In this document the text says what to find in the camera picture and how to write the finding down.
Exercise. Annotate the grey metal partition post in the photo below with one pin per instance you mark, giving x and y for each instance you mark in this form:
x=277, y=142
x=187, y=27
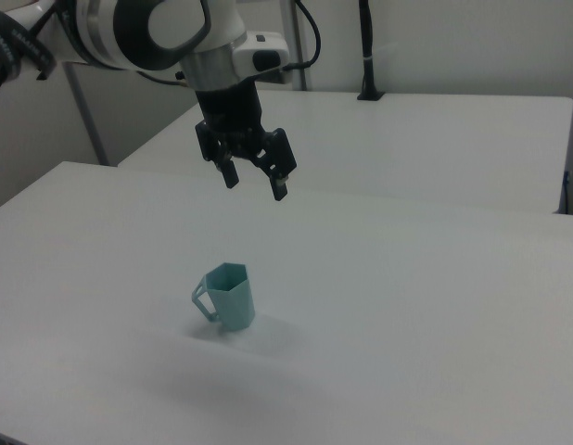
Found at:
x=296, y=28
x=85, y=116

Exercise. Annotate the black camera pole with base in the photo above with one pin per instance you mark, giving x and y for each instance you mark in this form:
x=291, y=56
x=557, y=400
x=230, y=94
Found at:
x=370, y=46

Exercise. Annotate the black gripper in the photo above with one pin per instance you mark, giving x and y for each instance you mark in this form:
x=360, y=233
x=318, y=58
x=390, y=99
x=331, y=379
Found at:
x=228, y=111

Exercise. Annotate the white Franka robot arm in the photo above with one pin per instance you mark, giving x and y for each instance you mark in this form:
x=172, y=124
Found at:
x=129, y=32

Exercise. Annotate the white side table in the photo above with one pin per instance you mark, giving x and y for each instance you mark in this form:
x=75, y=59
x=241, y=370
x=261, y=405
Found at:
x=407, y=148

